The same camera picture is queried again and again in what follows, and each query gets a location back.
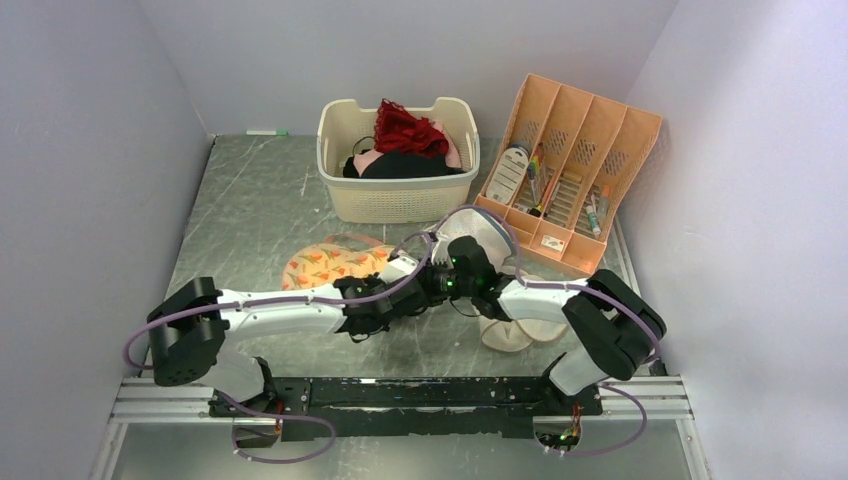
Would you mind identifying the floral pink laundry bag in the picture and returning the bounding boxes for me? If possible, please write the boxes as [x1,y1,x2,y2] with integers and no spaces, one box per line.
[281,233,394,291]

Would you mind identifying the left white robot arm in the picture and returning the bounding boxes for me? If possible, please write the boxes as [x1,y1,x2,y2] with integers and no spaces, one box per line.
[147,275,431,416]

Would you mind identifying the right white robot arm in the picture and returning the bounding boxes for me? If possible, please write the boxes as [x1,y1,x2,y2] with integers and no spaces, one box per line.
[431,233,667,414]

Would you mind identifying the white mesh cylinder laundry bag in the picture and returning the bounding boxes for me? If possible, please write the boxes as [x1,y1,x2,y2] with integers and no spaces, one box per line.
[428,206,516,272]

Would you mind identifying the cream plastic laundry basket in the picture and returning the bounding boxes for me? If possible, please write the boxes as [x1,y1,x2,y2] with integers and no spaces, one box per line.
[316,97,480,224]

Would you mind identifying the small white label card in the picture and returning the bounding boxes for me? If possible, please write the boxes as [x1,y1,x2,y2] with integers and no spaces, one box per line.
[540,235,566,253]

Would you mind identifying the white labelled bottle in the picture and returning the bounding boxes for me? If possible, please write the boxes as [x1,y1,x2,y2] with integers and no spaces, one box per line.
[483,144,530,205]

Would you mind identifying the pink garment in basket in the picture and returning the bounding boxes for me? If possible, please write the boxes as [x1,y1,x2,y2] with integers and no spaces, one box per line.
[352,119,464,175]

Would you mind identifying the pens in organizer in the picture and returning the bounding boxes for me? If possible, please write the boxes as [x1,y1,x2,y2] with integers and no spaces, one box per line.
[526,142,557,217]

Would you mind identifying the black garment in basket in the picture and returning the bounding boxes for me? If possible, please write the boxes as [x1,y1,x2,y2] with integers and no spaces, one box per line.
[342,150,465,180]

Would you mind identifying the white glue stick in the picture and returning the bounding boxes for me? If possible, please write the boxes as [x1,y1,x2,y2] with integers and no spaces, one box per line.
[585,205,601,238]

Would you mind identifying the orange desk file organizer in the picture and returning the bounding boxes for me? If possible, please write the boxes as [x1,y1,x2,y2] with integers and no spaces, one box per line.
[474,74,663,276]

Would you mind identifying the red lace garment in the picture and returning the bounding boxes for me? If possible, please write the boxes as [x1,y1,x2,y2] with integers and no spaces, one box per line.
[373,99,449,158]

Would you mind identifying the white green marker pen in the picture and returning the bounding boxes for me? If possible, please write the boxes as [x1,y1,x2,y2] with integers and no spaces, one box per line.
[245,130,289,137]

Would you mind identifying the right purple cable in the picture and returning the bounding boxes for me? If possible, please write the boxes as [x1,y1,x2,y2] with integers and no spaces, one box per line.
[430,203,665,458]

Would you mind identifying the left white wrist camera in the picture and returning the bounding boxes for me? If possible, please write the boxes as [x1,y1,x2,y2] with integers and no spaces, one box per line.
[377,255,419,284]

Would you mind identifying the black metal base rail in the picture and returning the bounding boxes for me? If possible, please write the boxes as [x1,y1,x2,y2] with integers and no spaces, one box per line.
[112,374,690,445]

